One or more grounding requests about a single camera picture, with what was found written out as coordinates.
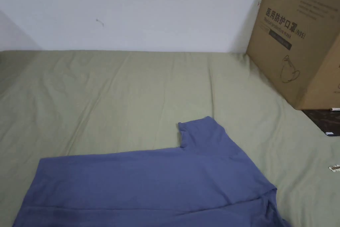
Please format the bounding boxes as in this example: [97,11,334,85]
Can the bed with pale green sheet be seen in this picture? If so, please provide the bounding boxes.
[0,50,340,227]

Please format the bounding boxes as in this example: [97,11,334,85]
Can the blue shirt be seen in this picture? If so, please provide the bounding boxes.
[12,116,293,227]

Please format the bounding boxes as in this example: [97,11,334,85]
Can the brown cardboard carton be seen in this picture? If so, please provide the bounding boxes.
[246,0,340,111]

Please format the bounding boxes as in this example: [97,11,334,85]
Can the dark patterned flat bag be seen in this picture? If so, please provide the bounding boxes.
[302,108,340,137]

